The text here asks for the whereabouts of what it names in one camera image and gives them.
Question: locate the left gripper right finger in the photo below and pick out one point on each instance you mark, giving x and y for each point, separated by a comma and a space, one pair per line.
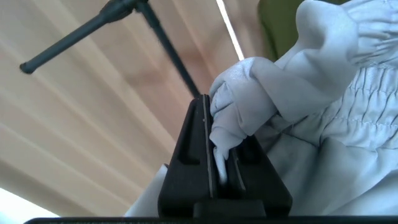
264, 183

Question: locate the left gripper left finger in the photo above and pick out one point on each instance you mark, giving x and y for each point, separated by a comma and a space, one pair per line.
186, 177

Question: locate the pale grey shorts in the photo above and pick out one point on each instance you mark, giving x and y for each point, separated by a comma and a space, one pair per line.
326, 140

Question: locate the green shirt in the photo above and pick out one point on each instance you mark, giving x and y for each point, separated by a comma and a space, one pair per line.
276, 28

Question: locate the black clothes rack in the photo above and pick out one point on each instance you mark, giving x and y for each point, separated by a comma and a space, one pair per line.
77, 31

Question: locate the beige curtain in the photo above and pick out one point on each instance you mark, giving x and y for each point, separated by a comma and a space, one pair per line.
77, 124

